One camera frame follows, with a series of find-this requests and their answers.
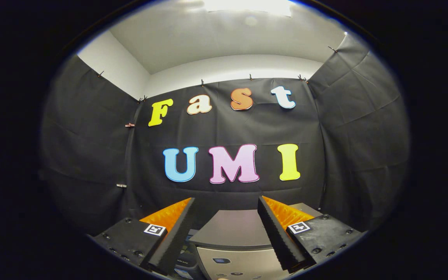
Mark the ceiling light panel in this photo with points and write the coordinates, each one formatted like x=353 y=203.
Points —
x=247 y=6

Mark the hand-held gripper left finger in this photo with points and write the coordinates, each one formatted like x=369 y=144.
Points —
x=177 y=233

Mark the row of black clips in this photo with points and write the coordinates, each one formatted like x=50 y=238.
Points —
x=202 y=83

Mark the black backdrop cloth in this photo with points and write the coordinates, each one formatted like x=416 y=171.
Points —
x=224 y=124

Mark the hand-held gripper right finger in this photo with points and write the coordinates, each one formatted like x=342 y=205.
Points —
x=274 y=233

